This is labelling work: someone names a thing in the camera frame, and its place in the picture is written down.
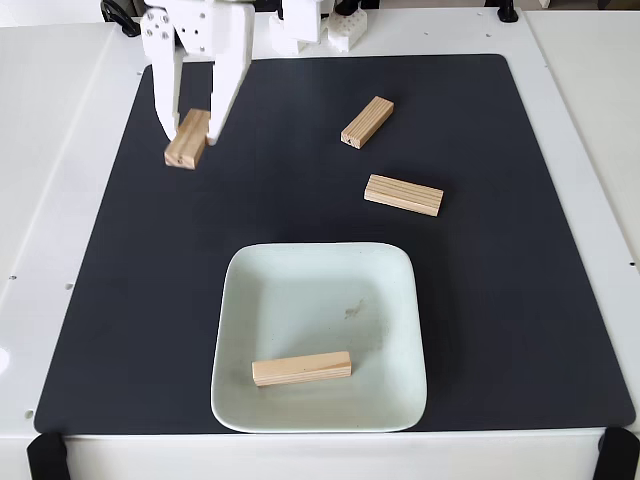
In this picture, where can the wooden block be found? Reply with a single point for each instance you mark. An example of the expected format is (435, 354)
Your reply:
(300, 369)
(367, 122)
(187, 145)
(404, 195)

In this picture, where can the pale green square plate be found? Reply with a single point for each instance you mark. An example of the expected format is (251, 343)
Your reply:
(395, 350)

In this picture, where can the black table clamp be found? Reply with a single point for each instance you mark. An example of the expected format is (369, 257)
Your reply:
(122, 20)
(507, 12)

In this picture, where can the black base clamp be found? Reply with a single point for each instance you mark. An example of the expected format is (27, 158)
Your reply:
(349, 6)

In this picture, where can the black rubber mat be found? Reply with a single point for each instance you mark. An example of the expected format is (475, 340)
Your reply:
(150, 300)

